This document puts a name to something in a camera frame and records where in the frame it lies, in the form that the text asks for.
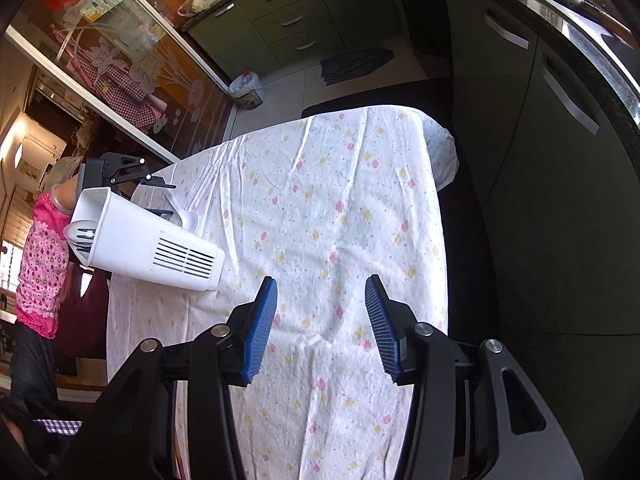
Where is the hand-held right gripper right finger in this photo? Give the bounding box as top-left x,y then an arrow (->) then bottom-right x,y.
364,274 -> 586,480

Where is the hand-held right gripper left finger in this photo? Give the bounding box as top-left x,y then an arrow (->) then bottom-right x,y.
70,276 -> 279,480

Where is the clear plastic spoon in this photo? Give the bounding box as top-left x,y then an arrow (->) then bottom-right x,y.
162,195 -> 201,228

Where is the white plastic utensil holder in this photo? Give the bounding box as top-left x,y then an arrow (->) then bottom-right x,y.
70,186 -> 226,292

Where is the black plastic fork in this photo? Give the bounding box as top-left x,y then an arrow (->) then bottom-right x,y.
70,237 -> 96,266

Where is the red checked apron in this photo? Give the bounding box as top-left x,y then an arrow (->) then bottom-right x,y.
52,25 -> 166,126

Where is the etched glass sliding door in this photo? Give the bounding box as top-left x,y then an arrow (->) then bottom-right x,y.
5,0 -> 236,161

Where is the white floral tablecloth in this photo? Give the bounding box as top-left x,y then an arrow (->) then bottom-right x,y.
106,105 -> 461,480

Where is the lined trash bin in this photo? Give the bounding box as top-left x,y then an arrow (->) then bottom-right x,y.
227,71 -> 264,108

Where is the red upholstered dining chair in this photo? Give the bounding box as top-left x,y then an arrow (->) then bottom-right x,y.
55,262 -> 111,361

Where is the person's dark clothing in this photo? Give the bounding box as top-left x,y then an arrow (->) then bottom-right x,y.
0,322 -> 86,480

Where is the black floor mat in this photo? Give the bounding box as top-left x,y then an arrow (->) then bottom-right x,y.
301,77 -> 456,116

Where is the grey floor mat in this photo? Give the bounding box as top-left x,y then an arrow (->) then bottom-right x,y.
319,47 -> 393,88

